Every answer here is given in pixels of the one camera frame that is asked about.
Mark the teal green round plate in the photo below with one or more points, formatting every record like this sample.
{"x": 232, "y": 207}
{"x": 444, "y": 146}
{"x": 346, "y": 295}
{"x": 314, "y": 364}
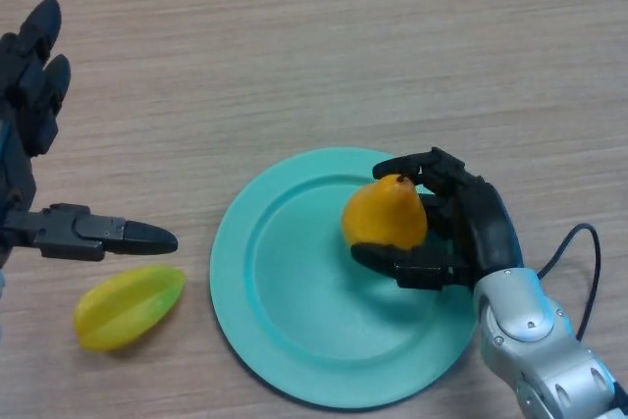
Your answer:
{"x": 294, "y": 301}

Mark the yellow orange pear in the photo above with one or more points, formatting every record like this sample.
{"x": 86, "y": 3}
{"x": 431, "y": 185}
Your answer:
{"x": 382, "y": 215}

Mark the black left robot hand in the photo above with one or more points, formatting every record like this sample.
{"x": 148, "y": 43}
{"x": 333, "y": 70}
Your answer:
{"x": 17, "y": 178}

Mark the yellow green starfruit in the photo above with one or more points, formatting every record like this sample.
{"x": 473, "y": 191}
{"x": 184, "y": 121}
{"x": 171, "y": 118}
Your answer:
{"x": 127, "y": 308}

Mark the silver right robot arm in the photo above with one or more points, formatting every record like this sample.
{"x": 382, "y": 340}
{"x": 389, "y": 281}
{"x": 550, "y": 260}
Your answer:
{"x": 535, "y": 340}

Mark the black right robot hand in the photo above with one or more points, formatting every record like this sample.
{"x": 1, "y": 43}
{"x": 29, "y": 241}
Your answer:
{"x": 486, "y": 227}

